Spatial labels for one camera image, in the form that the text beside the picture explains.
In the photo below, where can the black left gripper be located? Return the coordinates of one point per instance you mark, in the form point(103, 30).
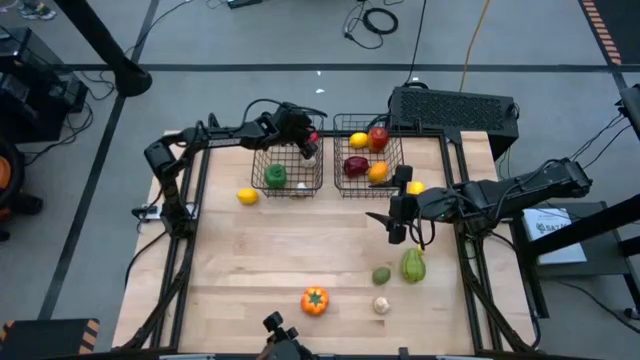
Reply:
point(295, 125)

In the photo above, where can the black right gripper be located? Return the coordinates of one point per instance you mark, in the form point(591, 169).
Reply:
point(404, 207)

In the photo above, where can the red bell pepper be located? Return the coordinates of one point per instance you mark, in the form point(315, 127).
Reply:
point(313, 136)

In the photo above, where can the orange fruit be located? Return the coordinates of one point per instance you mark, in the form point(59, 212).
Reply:
point(378, 172)

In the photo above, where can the yellow lemon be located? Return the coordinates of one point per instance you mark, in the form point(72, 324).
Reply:
point(417, 188)
point(358, 140)
point(247, 196)

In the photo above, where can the green bell pepper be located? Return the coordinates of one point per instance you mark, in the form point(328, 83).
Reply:
point(275, 176)

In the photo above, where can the dark red apple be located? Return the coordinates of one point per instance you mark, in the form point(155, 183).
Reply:
point(356, 166)

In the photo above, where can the red apple with stem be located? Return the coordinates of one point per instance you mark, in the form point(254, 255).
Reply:
point(378, 138)

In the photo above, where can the ribbed light green squash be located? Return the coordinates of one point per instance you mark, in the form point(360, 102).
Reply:
point(414, 267)

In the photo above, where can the small green avocado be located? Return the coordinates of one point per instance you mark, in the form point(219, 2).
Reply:
point(381, 276)

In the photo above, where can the orange-red persimmon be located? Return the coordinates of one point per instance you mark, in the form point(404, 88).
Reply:
point(315, 301)

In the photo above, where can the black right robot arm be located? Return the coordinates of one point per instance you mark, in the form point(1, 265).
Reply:
point(500, 197)

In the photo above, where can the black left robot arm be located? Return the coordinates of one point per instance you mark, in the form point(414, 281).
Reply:
point(225, 136)

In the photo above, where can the black perforated computer case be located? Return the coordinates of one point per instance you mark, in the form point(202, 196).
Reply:
point(450, 112)

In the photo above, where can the black power strip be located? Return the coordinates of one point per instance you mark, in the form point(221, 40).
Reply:
point(245, 3)

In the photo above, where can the white printed paper sheet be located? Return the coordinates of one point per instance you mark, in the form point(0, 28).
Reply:
point(555, 240)

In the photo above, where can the black pole with round base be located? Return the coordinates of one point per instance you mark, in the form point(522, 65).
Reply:
point(131, 77)

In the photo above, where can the black side table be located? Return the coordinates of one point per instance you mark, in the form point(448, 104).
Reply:
point(600, 270)

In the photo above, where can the black equipment rack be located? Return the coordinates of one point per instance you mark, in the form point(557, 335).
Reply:
point(30, 90)

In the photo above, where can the black mat with orange stripes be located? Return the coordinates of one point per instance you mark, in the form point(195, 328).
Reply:
point(625, 25)

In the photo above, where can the orange and black machine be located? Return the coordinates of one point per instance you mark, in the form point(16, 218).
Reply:
point(5, 172)

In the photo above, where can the person's shoe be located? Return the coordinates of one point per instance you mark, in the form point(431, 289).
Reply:
point(37, 10)

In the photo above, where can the black box with hazard stripes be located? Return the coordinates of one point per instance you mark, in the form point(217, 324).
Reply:
point(45, 340)

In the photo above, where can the black metal rig frame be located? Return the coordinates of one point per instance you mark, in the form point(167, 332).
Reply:
point(328, 133)

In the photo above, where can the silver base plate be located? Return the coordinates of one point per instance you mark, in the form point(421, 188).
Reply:
point(150, 212)

